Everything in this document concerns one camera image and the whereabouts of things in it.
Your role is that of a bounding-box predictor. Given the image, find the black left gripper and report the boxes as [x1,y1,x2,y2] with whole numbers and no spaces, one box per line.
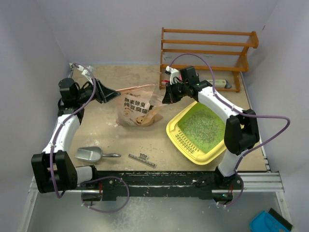
[75,78,120,104]

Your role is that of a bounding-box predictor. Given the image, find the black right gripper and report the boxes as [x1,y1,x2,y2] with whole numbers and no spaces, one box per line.
[163,80,189,104]

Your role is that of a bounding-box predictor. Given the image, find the pink cat litter bag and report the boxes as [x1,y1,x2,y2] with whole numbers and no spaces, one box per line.
[115,84,164,127]

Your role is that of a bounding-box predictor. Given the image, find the silver metal scoop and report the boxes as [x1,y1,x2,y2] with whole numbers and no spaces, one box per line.
[75,146,121,162]

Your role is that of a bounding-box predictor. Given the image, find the white bag sealing clip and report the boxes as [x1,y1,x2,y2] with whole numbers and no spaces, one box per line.
[128,153,156,168]

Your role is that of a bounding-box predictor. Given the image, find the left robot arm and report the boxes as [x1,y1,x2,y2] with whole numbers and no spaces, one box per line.
[31,78,120,196]

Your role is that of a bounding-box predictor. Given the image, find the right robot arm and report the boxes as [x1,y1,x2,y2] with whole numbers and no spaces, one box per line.
[162,66,260,189]

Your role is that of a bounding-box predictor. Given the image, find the red white staples box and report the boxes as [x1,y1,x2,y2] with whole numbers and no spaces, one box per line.
[161,80,169,86]

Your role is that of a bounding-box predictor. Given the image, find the green litter pellets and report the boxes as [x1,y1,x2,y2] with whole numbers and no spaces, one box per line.
[179,109,225,152]

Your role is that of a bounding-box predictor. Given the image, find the yellow green litter box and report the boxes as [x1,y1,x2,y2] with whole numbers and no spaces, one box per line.
[166,101,226,165]

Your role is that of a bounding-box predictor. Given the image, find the pale green box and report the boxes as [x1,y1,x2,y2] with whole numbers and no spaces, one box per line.
[213,79,227,88]

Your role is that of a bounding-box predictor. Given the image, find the orange wooden shelf rack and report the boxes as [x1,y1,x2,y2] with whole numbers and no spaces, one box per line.
[159,28,259,92]

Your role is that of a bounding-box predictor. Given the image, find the blue dustpan with brush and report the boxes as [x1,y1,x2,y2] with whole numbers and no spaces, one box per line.
[250,208,293,232]

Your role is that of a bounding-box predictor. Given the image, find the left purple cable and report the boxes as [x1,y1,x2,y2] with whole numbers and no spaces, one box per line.
[49,63,130,215]

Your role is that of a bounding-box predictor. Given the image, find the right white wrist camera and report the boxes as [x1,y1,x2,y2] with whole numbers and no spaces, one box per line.
[165,66,180,85]

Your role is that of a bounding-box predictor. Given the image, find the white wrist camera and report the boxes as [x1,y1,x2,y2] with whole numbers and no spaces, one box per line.
[77,65,92,82]
[165,66,180,85]

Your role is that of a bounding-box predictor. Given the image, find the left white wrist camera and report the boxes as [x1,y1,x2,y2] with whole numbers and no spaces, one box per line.
[77,65,92,82]

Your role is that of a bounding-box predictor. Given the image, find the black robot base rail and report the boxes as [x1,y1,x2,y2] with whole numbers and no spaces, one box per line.
[71,170,242,202]

